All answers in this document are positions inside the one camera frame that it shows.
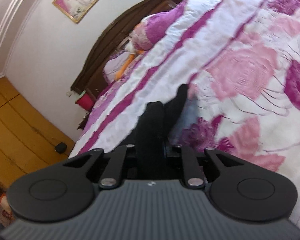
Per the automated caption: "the black small garment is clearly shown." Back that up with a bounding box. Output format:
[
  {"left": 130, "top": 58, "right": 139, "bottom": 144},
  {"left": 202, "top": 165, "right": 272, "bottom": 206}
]
[{"left": 110, "top": 83, "right": 190, "bottom": 159}]

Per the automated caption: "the small black bag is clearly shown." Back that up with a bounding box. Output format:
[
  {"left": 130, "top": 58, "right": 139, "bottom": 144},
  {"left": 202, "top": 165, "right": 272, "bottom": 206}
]
[{"left": 54, "top": 142, "right": 68, "bottom": 154}]

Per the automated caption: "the dark wooden nightstand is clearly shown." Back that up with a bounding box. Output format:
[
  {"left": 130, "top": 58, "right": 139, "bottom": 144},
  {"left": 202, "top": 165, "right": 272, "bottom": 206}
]
[{"left": 77, "top": 112, "right": 90, "bottom": 130}]

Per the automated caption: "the red plastic bucket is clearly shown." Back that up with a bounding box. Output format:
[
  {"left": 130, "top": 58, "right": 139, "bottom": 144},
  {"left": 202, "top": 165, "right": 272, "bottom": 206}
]
[{"left": 75, "top": 91, "right": 95, "bottom": 112}]

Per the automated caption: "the wooden wardrobe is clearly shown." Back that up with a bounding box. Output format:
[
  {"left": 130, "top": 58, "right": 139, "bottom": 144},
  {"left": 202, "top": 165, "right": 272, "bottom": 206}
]
[{"left": 0, "top": 77, "right": 74, "bottom": 190}]

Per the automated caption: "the lilac ruffled pillow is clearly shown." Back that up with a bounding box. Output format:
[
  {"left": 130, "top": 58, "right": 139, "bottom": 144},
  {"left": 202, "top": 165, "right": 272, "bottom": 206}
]
[{"left": 103, "top": 50, "right": 129, "bottom": 84}]

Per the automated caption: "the pink floral bed quilt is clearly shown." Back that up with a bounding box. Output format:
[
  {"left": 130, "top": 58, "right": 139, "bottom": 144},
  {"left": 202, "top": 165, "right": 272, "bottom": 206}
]
[{"left": 71, "top": 0, "right": 300, "bottom": 228}]

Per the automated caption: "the white orange plush duck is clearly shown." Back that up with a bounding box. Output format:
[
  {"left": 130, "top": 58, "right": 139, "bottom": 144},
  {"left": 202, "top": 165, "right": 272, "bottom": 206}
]
[{"left": 115, "top": 23, "right": 144, "bottom": 81}]

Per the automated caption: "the dark wooden headboard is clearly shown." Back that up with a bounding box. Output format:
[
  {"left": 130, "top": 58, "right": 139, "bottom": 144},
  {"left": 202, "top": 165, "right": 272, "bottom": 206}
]
[{"left": 70, "top": 0, "right": 183, "bottom": 99}]

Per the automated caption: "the purple floral pillow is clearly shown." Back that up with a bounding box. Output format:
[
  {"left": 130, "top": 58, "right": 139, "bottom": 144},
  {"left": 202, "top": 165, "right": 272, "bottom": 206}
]
[{"left": 125, "top": 1, "right": 186, "bottom": 54}]

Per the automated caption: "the framed wedding photo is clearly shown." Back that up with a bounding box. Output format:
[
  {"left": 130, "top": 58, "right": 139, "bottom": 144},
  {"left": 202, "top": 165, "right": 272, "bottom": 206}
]
[{"left": 52, "top": 0, "right": 103, "bottom": 25}]

